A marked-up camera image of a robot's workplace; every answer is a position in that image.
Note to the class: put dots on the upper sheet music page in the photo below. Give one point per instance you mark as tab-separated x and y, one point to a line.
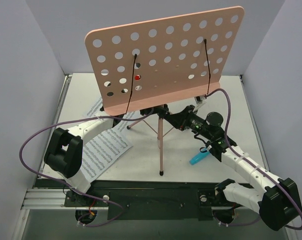
93	108

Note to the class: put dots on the blue plastic tube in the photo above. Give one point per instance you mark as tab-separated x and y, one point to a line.
203	153

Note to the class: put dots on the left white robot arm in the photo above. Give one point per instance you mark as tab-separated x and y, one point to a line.
65	148

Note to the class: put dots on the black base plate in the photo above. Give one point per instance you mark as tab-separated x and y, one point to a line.
145	200

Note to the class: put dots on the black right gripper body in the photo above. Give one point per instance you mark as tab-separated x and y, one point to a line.
180	120

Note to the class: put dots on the pink music stand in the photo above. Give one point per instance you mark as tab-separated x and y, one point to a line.
178	57

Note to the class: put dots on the lower sheet music page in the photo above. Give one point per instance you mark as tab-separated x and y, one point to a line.
104	150

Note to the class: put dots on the aluminium rail frame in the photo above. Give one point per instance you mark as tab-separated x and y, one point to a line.
50	219

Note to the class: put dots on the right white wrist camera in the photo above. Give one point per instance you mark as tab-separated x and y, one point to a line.
200	101

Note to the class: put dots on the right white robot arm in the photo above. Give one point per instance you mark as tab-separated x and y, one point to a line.
276	200

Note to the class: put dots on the sheet music page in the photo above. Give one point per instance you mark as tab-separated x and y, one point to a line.
93	108
104	150

